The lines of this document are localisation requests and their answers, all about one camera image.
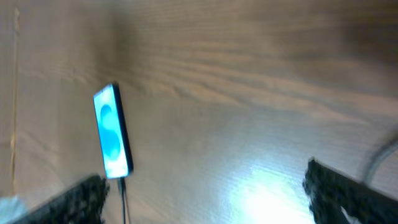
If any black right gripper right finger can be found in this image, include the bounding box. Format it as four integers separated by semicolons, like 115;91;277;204
303;158;397;224

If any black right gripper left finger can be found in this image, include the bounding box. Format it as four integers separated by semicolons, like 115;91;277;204
13;174;109;224

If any black charger cable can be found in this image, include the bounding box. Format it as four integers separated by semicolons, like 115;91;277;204
116;177;131;224

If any blue Galaxy smartphone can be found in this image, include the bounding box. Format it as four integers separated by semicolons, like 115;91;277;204
93;82;134;179

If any brown cardboard side panel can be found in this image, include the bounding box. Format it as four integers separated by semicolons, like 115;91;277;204
1;0;16;197

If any white power strip cord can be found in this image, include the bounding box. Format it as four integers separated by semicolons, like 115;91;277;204
362;136;398;186

